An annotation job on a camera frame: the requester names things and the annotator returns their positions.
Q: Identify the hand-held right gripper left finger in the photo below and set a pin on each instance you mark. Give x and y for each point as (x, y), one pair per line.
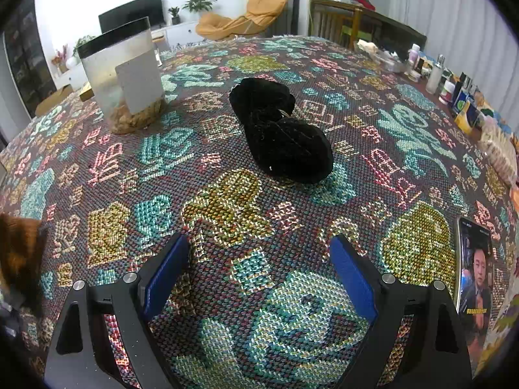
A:
(166, 279)

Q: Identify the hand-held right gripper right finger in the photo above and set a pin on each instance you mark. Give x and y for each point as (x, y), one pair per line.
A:
(352, 279)

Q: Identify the brown fuzzy cloth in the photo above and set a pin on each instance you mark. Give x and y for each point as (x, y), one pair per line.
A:
(20, 243)

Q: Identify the black knitted cloth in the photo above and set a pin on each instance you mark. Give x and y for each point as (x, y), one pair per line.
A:
(284, 142)

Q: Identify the patterned woven blanket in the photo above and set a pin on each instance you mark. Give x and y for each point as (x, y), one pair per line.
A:
(243, 210)

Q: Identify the smartphone with lit screen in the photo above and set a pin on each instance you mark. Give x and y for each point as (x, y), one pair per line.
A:
(474, 275)

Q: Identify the row of bottles and jars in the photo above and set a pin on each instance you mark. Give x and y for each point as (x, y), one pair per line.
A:
(466, 101)

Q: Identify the open cardboard box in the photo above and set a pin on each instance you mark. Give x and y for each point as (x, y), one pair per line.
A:
(52, 99)

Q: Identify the clear jar with black lid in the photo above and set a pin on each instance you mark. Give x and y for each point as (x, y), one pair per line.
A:
(105, 69)

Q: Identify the round white vase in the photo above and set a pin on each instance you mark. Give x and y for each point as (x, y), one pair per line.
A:
(71, 61)

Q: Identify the red flowers in vase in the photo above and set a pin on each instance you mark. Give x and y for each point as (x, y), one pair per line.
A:
(61, 58)

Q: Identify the yellow-green chair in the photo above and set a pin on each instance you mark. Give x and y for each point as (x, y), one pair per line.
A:
(349, 34)

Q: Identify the bushy green potted plant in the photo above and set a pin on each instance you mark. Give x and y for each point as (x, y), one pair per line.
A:
(83, 44)

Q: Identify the white television cabinet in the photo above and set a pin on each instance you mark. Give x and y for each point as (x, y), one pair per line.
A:
(182, 30)

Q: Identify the dark glass display cabinet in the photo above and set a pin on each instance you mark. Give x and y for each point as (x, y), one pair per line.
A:
(28, 56)

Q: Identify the small potted plant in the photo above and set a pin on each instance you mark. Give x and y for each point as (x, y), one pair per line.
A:
(174, 16)

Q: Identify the black flat television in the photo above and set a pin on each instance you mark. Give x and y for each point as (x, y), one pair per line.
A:
(138, 12)

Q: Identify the orange rocking chair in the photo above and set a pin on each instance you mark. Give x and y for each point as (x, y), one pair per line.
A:
(243, 20)

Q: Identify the red cloth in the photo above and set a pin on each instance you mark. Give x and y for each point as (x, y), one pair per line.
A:
(363, 2)

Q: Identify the broad-leaf potted plant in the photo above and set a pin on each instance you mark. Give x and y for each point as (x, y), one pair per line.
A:
(198, 3)

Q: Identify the white sheer curtain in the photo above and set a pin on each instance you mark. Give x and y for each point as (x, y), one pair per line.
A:
(458, 16)

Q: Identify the grey curtain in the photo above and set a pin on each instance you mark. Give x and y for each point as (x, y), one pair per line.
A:
(287, 0)

